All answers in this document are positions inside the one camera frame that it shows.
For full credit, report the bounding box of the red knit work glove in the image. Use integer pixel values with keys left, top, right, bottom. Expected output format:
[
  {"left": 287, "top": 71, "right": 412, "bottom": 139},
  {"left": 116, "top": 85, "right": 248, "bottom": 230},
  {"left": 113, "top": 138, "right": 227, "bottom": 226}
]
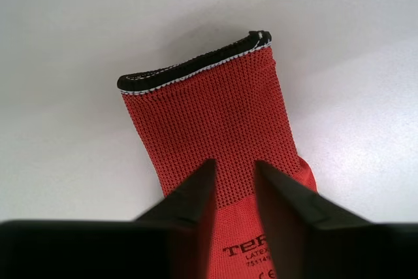
[{"left": 116, "top": 29, "right": 318, "bottom": 279}]

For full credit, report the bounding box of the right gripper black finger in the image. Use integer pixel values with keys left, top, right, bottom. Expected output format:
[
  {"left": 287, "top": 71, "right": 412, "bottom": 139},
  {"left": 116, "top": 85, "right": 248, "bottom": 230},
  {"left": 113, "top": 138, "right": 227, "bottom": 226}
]
[
  {"left": 253, "top": 159, "right": 418, "bottom": 279},
  {"left": 0, "top": 158, "right": 218, "bottom": 279}
]

